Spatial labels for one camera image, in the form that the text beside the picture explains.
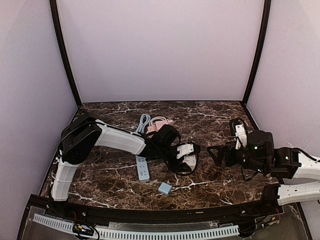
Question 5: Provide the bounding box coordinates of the white cube socket adapter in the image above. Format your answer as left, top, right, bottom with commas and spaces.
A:
182, 154, 197, 171

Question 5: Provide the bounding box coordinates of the blue power strip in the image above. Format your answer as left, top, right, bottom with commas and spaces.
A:
135, 155, 150, 183

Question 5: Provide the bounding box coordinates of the pink cube socket adapter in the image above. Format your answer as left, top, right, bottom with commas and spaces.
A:
154, 121, 166, 132

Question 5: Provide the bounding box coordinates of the small blue plug adapter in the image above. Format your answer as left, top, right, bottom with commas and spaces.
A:
158, 182, 172, 196

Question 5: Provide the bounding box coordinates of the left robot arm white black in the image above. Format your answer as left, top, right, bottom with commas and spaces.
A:
50, 115, 197, 202

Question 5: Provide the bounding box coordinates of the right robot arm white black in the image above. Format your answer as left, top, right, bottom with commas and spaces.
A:
207, 130, 320, 206

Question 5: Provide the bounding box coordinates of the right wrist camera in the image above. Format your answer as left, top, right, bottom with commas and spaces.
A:
229, 117, 248, 150

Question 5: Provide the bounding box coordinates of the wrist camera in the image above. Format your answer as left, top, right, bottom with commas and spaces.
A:
229, 117, 248, 150
176, 143, 201, 159

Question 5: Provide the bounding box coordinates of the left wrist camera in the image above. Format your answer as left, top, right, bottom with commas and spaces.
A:
176, 143, 201, 159

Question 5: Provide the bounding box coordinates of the pink coiled power cable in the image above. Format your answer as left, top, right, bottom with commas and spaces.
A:
149, 116, 175, 127

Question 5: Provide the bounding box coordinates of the black front frame rail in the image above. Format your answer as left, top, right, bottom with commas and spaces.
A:
27, 194, 283, 226

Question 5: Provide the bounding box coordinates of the right black frame post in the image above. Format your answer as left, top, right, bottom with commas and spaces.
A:
241, 0, 272, 108

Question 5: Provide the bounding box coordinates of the black frame post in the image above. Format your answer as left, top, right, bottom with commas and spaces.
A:
49, 0, 82, 108
241, 0, 272, 108

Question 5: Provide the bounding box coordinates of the white slotted cable duct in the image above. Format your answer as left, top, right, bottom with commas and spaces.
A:
33, 213, 240, 240

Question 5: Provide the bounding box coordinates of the left black frame post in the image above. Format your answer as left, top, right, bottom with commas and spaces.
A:
49, 0, 82, 108

